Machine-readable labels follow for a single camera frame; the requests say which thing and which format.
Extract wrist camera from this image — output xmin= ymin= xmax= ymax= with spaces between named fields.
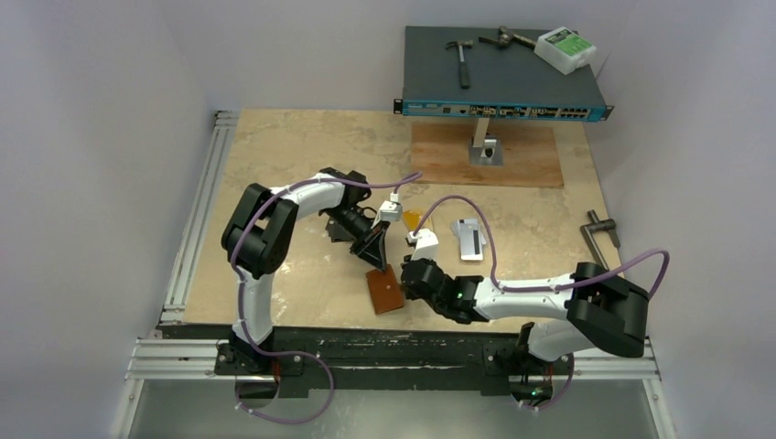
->
xmin=405 ymin=229 xmax=439 ymax=261
xmin=372 ymin=190 xmax=404 ymax=226

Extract grey metal clamp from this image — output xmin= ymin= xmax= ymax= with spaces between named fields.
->
xmin=579 ymin=209 xmax=622 ymax=271

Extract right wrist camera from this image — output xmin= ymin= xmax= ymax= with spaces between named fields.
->
xmin=405 ymin=229 xmax=439 ymax=261

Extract aluminium frame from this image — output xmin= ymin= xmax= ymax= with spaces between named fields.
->
xmin=112 ymin=110 xmax=677 ymax=439

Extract orange card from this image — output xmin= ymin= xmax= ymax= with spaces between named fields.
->
xmin=402 ymin=209 xmax=435 ymax=232

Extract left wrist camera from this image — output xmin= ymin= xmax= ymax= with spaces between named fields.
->
xmin=372 ymin=190 xmax=404 ymax=226

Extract white green box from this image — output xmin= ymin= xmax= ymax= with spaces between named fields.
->
xmin=533 ymin=27 xmax=598 ymax=75

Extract black metal tool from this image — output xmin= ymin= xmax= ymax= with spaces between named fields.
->
xmin=478 ymin=26 xmax=537 ymax=50

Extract blue network switch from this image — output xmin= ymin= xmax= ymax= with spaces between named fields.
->
xmin=393 ymin=26 xmax=614 ymax=123

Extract silver white cards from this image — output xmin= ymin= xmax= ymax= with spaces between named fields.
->
xmin=451 ymin=218 xmax=487 ymax=262

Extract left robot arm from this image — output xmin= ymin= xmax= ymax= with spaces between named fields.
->
xmin=221 ymin=167 xmax=389 ymax=374

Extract silver metal stand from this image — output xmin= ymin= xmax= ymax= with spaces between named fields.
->
xmin=469 ymin=118 xmax=503 ymax=166

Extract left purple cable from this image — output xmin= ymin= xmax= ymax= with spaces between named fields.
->
xmin=229 ymin=171 xmax=424 ymax=425

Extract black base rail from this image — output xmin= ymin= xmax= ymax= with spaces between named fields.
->
xmin=158 ymin=324 xmax=573 ymax=402

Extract hammer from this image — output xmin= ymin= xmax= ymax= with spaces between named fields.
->
xmin=445 ymin=40 xmax=474 ymax=90

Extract black cards stack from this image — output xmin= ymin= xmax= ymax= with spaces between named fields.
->
xmin=325 ymin=217 xmax=353 ymax=243

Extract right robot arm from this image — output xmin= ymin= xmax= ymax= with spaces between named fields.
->
xmin=400 ymin=259 xmax=650 ymax=372

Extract brown leather card holder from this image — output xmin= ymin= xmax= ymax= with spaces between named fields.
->
xmin=365 ymin=264 xmax=404 ymax=315

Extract brown wooden board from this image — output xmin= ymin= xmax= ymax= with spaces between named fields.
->
xmin=410 ymin=123 xmax=565 ymax=188

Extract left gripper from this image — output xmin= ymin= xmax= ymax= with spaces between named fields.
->
xmin=323 ymin=208 xmax=390 ymax=273

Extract purple cable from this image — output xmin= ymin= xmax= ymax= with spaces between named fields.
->
xmin=229 ymin=171 xmax=424 ymax=425
xmin=411 ymin=195 xmax=672 ymax=413

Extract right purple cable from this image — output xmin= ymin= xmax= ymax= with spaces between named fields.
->
xmin=411 ymin=195 xmax=672 ymax=413

